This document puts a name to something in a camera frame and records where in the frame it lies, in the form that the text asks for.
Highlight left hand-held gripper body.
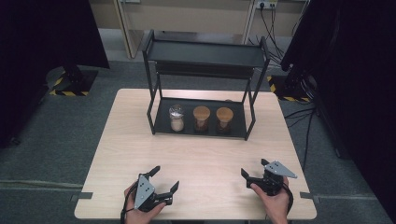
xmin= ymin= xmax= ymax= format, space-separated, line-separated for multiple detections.
xmin=134 ymin=174 xmax=174 ymax=213

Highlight black floor cables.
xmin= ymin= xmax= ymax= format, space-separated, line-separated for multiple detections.
xmin=284 ymin=106 xmax=318 ymax=172

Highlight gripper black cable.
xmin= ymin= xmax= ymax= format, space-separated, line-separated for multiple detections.
xmin=120 ymin=181 xmax=140 ymax=224
xmin=280 ymin=182 xmax=294 ymax=217

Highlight person's left hand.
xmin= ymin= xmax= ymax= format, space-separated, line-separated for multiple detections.
xmin=123 ymin=182 xmax=168 ymax=224

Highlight black curtain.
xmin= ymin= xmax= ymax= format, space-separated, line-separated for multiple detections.
xmin=279 ymin=0 xmax=396 ymax=217
xmin=0 ymin=0 xmax=110 ymax=147

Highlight glass jar of brown bark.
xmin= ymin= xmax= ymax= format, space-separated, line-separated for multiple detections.
xmin=216 ymin=106 xmax=234 ymax=134

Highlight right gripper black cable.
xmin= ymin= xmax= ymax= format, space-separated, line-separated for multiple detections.
xmin=280 ymin=182 xmax=294 ymax=217

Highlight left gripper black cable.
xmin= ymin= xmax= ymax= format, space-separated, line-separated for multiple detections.
xmin=120 ymin=181 xmax=140 ymax=224

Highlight glass jar of dark spice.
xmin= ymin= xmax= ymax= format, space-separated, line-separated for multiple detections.
xmin=192 ymin=105 xmax=211 ymax=134

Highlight person's right hand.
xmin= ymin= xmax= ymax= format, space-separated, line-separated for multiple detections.
xmin=249 ymin=176 xmax=290 ymax=224

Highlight stand base with striped tape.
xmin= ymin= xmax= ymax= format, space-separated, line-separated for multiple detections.
xmin=46 ymin=64 xmax=99 ymax=97
xmin=266 ymin=74 xmax=313 ymax=103

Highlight glass-lid jar of white powder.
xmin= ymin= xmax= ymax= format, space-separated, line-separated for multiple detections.
xmin=168 ymin=104 xmax=186 ymax=133

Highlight white wall socket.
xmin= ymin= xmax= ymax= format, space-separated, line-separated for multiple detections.
xmin=255 ymin=0 xmax=278 ymax=9

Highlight black power cables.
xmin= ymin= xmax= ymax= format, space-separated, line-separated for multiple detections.
xmin=247 ymin=4 xmax=309 ymax=68

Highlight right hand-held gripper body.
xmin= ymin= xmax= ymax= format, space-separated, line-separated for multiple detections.
xmin=248 ymin=160 xmax=299 ymax=197

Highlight black metal shelf rack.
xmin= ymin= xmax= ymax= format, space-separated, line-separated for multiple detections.
xmin=142 ymin=29 xmax=271 ymax=142

